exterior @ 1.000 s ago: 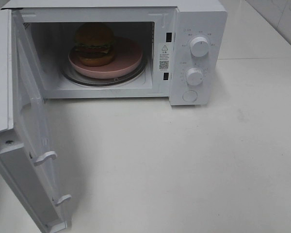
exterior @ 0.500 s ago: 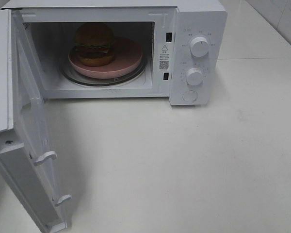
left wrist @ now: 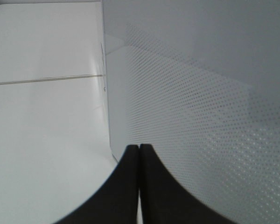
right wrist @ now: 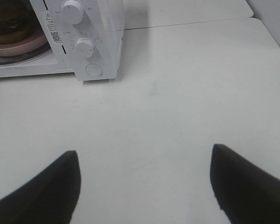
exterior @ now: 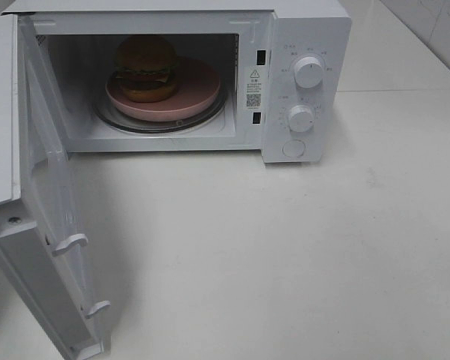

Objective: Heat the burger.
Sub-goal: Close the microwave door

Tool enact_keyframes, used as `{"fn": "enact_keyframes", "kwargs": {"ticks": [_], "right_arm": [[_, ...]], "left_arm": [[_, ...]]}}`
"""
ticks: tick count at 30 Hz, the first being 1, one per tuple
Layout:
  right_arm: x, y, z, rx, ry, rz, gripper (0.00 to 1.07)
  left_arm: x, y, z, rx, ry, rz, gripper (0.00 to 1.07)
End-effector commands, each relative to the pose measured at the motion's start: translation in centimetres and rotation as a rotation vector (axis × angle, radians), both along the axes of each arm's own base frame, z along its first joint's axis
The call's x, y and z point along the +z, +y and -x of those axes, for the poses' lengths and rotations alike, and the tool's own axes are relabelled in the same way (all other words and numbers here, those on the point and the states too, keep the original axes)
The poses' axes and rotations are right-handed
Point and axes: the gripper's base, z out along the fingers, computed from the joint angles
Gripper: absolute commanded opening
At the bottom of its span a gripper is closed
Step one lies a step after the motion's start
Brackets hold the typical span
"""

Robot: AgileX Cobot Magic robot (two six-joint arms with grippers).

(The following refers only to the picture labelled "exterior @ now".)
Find burger with lettuce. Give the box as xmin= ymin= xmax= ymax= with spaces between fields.
xmin=114 ymin=34 xmax=179 ymax=103

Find white timer knob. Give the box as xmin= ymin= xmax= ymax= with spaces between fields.
xmin=287 ymin=105 xmax=315 ymax=133

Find pink round plate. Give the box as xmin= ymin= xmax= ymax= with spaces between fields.
xmin=106 ymin=56 xmax=221 ymax=122

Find white microwave door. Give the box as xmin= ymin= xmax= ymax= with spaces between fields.
xmin=0 ymin=14 xmax=110 ymax=359

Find upper white power knob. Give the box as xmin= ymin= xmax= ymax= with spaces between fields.
xmin=292 ymin=54 xmax=325 ymax=89

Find white microwave oven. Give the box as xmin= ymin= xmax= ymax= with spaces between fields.
xmin=0 ymin=1 xmax=352 ymax=163

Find glass microwave turntable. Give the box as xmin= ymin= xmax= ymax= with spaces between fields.
xmin=91 ymin=90 xmax=227 ymax=134

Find round white door button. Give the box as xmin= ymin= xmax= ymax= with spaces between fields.
xmin=282 ymin=139 xmax=306 ymax=158

